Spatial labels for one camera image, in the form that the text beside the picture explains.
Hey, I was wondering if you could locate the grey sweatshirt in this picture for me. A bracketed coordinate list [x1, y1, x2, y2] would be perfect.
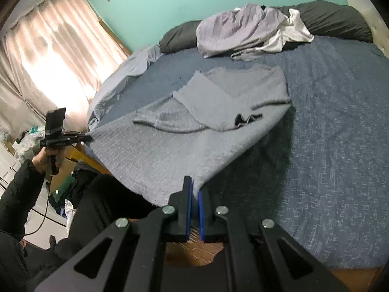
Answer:
[90, 64, 292, 206]

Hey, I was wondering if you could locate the person's left forearm black sleeve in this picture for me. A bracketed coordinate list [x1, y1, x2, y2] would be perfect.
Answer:
[1, 160, 45, 241]

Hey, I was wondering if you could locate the person's left hand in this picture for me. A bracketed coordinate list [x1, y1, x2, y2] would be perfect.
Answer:
[32, 147, 65, 174]

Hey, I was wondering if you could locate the beige curtain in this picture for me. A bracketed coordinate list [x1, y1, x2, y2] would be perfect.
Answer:
[1, 0, 127, 138]

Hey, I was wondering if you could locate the light grey blanket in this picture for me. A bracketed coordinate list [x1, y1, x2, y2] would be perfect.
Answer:
[86, 44, 163, 131]

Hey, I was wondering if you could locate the dark blue bed sheet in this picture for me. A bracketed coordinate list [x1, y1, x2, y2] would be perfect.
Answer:
[88, 36, 388, 268]

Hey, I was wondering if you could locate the light lilac-grey garment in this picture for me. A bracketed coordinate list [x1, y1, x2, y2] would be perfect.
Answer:
[196, 3, 287, 58]

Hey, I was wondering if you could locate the white garment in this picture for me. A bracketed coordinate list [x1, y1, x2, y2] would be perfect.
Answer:
[259, 8, 315, 53]

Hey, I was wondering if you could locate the long dark grey pillow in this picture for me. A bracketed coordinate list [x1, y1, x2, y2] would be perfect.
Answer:
[159, 0, 373, 54]

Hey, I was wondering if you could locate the cream tufted headboard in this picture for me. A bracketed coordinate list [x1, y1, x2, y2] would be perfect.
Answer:
[347, 0, 389, 57]

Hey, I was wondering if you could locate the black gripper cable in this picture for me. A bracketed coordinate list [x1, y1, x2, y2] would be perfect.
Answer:
[24, 173, 66, 238]

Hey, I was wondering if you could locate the wooden window frame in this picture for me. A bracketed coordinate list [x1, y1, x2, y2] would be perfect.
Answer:
[98, 18, 132, 57]

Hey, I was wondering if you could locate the grey hoodie with drawstring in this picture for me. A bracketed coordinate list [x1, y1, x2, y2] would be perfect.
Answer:
[230, 47, 266, 62]

